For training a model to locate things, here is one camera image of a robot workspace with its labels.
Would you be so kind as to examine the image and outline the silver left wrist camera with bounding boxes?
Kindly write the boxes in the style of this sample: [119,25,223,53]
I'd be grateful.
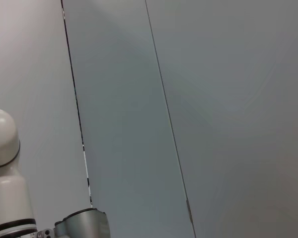
[36,209,112,238]

